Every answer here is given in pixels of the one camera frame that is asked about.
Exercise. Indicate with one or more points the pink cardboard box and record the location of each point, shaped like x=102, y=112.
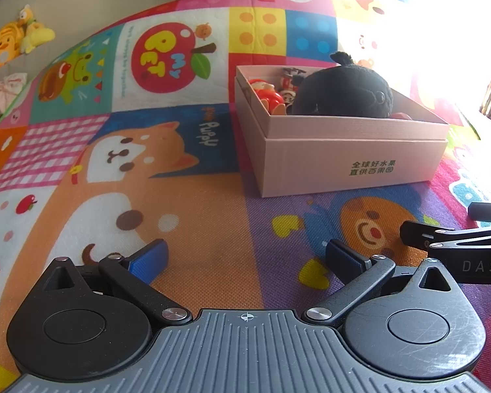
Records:
x=352, y=159

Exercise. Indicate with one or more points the yellow plush toy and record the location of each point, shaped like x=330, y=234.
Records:
x=37, y=32

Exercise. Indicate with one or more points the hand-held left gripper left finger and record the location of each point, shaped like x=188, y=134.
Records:
x=152, y=258

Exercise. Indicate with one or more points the pink white crumpled cloth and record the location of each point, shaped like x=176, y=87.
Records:
x=2, y=98

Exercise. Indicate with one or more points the colourful cartoon play mat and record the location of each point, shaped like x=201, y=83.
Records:
x=188, y=196

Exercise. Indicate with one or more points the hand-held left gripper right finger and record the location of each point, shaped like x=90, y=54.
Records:
x=345, y=262

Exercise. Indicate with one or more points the painted doll figurine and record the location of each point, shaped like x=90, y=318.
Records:
x=292, y=77

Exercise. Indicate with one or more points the beige sofa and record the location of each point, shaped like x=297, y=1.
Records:
x=45, y=55

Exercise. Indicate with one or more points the orange plastic fish toy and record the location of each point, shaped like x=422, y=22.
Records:
x=270, y=100

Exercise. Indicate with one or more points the black plush toy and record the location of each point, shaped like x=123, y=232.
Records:
x=343, y=90

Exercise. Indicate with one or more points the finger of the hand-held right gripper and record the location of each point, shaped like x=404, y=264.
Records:
x=466, y=238
x=489, y=213

